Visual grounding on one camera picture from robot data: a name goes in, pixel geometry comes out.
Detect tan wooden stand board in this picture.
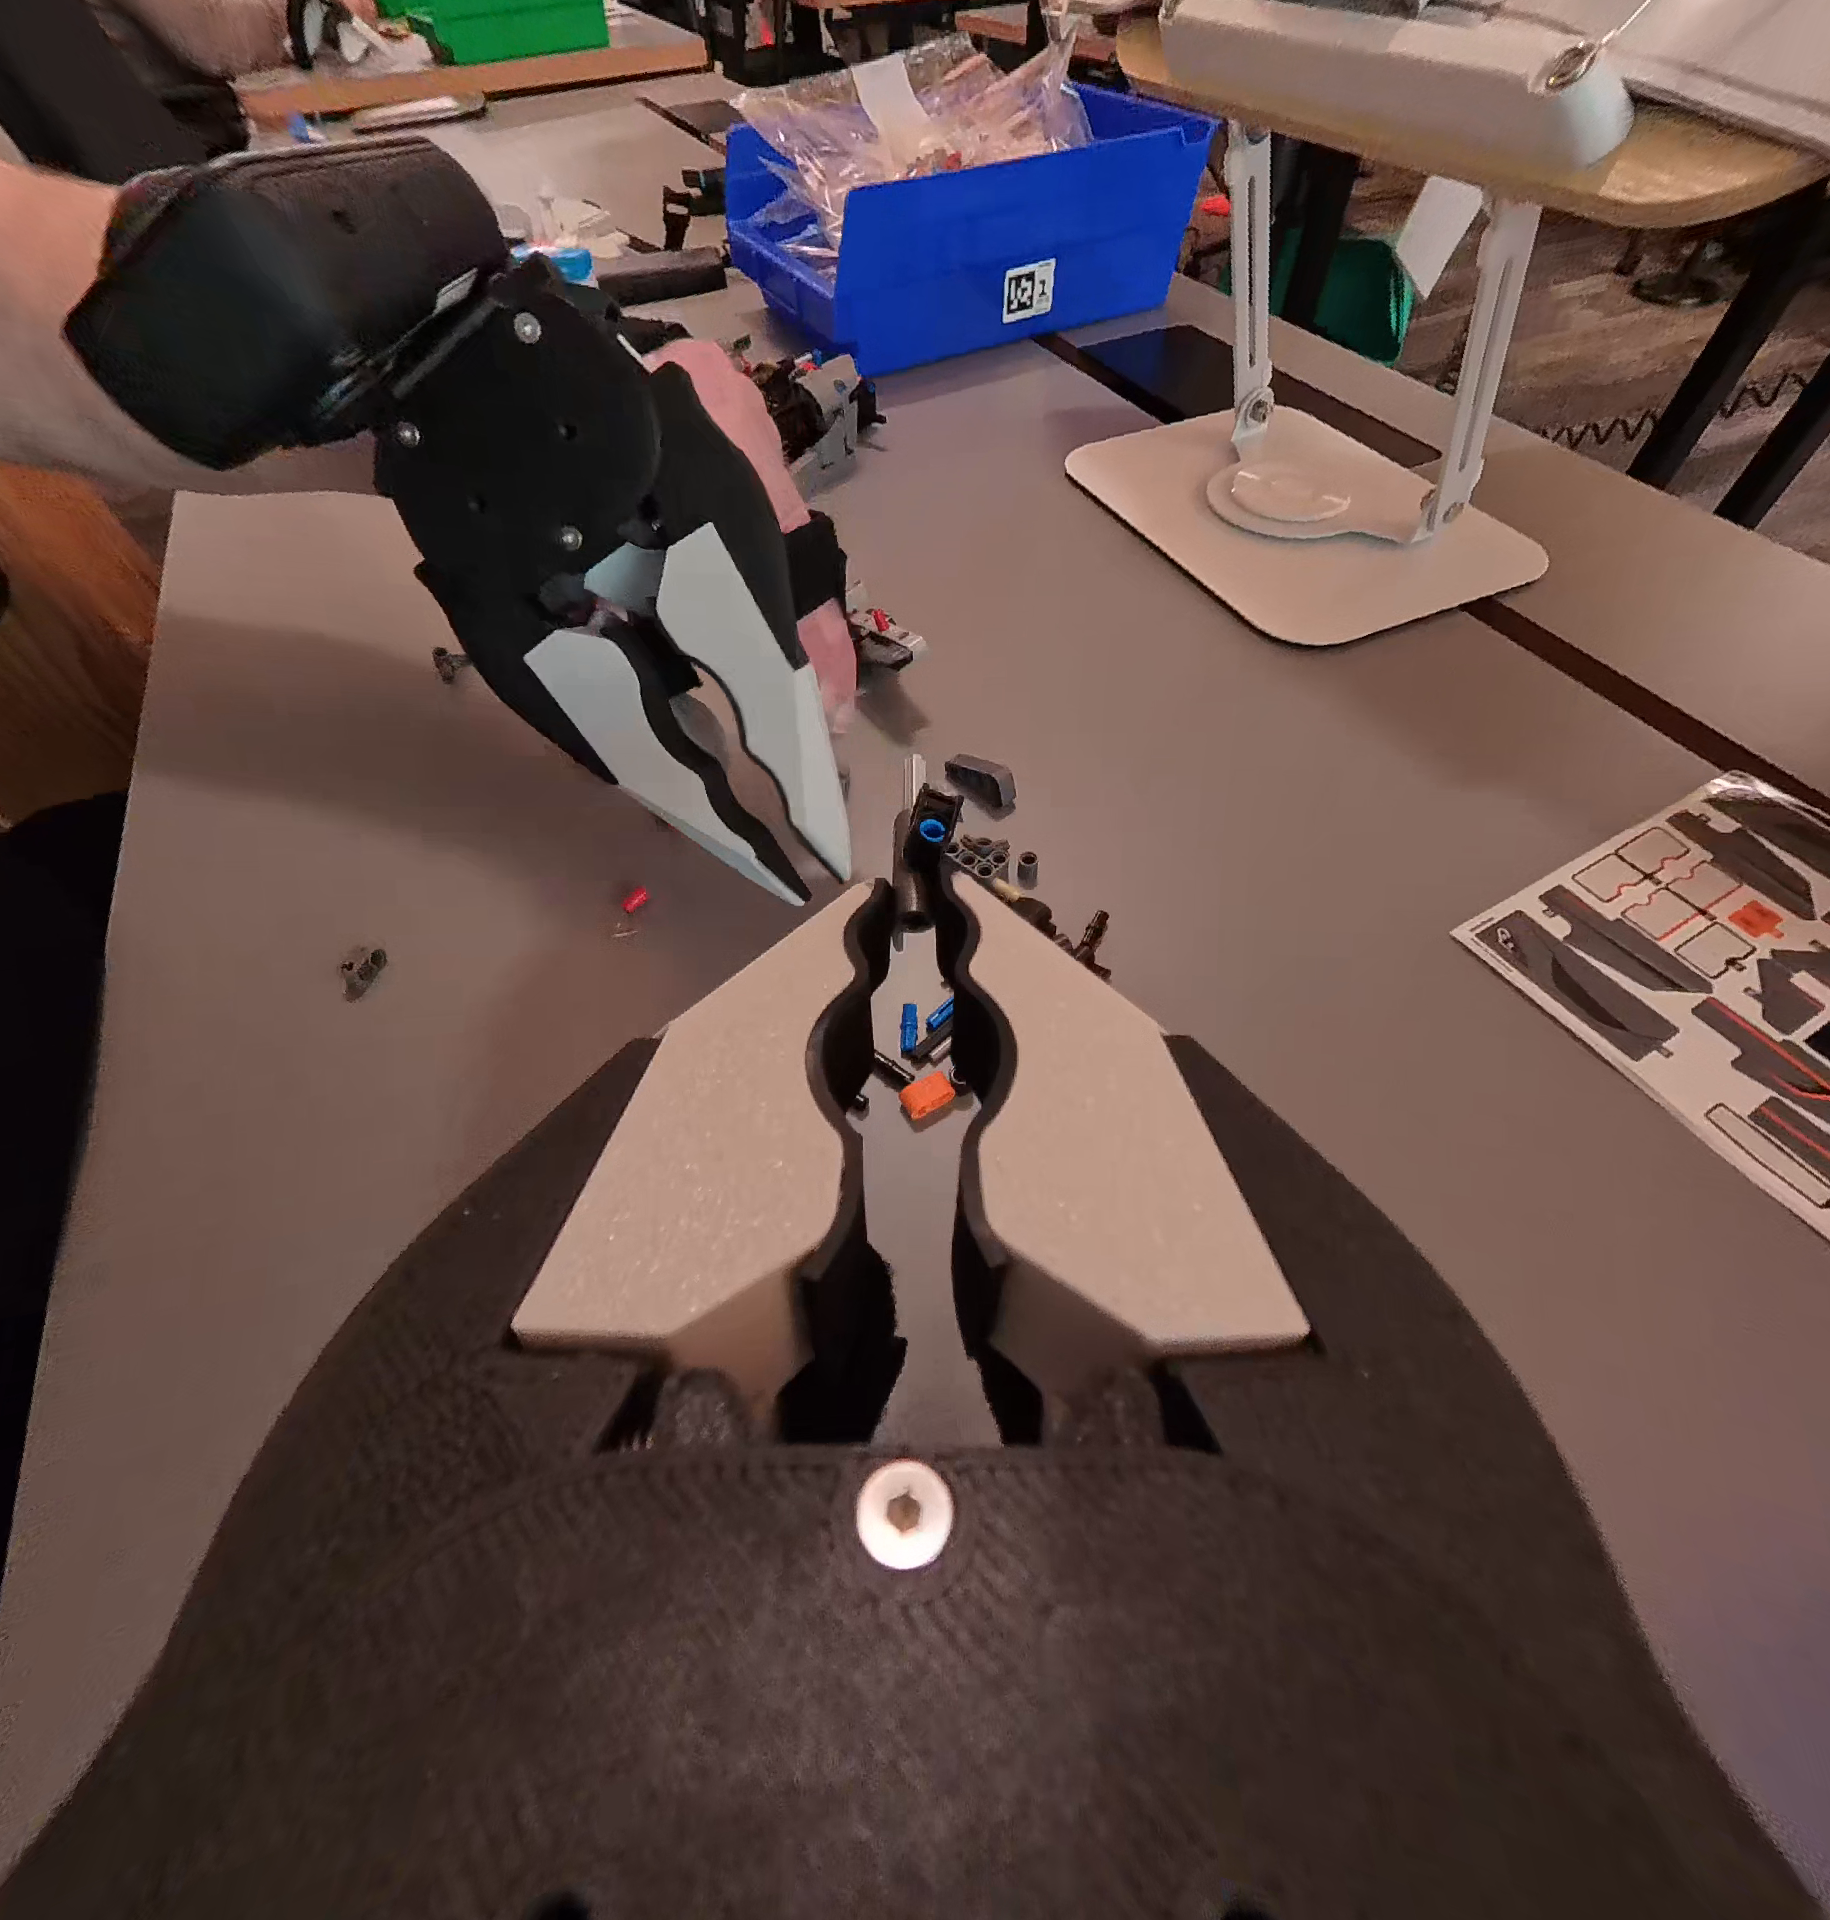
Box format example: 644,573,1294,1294
1117,14,1830,229

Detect green plastic crate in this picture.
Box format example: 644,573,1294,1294
1276,239,1412,365

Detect clear plastic bags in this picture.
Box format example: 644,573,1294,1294
735,29,1097,198

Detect person's left hand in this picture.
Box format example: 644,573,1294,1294
652,337,865,737

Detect green storage bins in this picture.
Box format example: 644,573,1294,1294
405,0,614,65

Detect white paper tag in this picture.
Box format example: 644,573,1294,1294
1395,181,1484,293

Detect lego car chassis model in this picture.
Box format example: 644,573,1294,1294
750,351,880,485

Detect grey axle connector lego assembly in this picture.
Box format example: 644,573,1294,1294
891,757,963,934

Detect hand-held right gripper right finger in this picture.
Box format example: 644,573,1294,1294
945,869,1315,1448

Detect blue bin with square tag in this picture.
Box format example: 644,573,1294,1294
724,81,1221,378

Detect black white sticker sheet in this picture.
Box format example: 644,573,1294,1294
1453,772,1830,1277

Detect pile of small lego pieces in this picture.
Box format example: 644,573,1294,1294
855,832,1115,1128

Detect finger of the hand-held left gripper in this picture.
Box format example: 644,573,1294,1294
583,531,858,887
526,622,812,909

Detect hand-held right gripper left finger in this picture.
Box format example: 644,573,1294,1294
513,877,903,1448

